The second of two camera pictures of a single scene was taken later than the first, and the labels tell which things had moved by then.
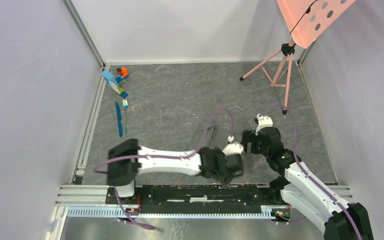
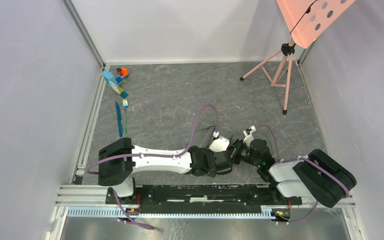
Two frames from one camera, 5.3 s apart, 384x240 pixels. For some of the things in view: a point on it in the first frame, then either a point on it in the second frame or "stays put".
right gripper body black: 259,149 to 240,152
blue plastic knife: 119,118 stays put
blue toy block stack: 114,82 stays put
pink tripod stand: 277,69 stays put
